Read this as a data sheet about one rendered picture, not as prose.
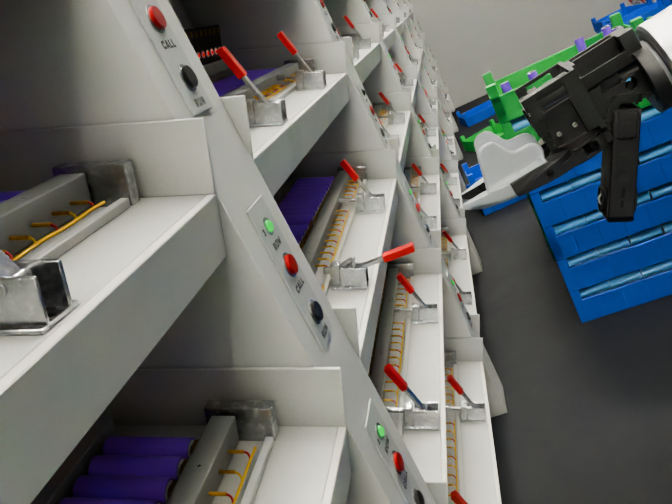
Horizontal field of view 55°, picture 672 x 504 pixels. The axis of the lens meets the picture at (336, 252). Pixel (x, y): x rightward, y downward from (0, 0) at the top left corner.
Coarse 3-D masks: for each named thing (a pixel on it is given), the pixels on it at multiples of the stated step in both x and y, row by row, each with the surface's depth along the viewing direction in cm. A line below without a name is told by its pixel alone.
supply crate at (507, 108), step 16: (576, 48) 140; (544, 64) 142; (496, 80) 145; (512, 80) 145; (528, 80) 144; (544, 80) 125; (496, 96) 128; (512, 96) 127; (496, 112) 129; (512, 112) 128
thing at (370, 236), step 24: (312, 168) 114; (336, 168) 113; (360, 168) 111; (384, 168) 112; (384, 192) 105; (360, 216) 94; (384, 216) 94; (336, 240) 86; (360, 240) 85; (384, 240) 85; (384, 264) 84; (336, 312) 56; (360, 312) 66; (360, 336) 61; (360, 360) 57
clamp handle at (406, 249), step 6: (402, 246) 70; (408, 246) 69; (414, 246) 70; (384, 252) 71; (390, 252) 70; (396, 252) 69; (402, 252) 69; (408, 252) 69; (354, 258) 71; (378, 258) 70; (384, 258) 70; (390, 258) 70; (396, 258) 70; (354, 264) 71; (360, 264) 71; (366, 264) 70; (372, 264) 70
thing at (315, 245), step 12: (336, 180) 105; (348, 180) 109; (336, 192) 99; (324, 204) 93; (336, 204) 94; (324, 216) 88; (336, 216) 94; (312, 228) 84; (324, 228) 83; (312, 240) 80; (324, 240) 82; (312, 252) 76; (324, 252) 79; (312, 264) 74; (324, 264) 75
